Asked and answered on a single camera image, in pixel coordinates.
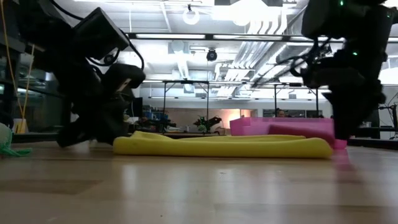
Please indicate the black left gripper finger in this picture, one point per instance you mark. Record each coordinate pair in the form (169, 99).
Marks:
(76, 133)
(110, 127)

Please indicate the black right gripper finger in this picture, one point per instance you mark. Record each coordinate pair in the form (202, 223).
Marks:
(346, 124)

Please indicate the green microfiber towel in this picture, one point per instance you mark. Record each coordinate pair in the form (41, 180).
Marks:
(6, 140)

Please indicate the yellow microfiber towel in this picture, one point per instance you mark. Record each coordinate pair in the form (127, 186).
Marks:
(224, 149)

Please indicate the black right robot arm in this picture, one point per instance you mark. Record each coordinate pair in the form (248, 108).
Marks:
(348, 18)

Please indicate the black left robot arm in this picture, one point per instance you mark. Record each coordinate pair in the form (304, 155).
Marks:
(62, 40)

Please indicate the small background robot arm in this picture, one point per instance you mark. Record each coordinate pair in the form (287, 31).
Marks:
(208, 122)

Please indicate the black computer monitor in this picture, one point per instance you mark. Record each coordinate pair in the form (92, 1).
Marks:
(138, 107)

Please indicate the white cup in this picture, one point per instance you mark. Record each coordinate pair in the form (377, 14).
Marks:
(20, 126)

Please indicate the person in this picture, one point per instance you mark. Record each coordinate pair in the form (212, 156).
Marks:
(280, 113)

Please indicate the pink plastic bin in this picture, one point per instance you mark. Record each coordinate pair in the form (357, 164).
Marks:
(255, 126)

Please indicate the round white ceiling lamp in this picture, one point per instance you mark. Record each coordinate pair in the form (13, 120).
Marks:
(191, 16)

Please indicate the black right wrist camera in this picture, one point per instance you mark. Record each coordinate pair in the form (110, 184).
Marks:
(332, 77)

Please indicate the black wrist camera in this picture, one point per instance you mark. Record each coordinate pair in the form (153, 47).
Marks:
(124, 76)
(332, 77)

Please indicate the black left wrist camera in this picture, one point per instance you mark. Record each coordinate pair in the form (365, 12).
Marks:
(124, 76)

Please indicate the black metal workstation frame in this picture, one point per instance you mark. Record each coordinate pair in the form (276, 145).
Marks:
(186, 82)
(316, 99)

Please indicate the black dome camera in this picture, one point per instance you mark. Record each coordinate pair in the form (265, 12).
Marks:
(211, 55)

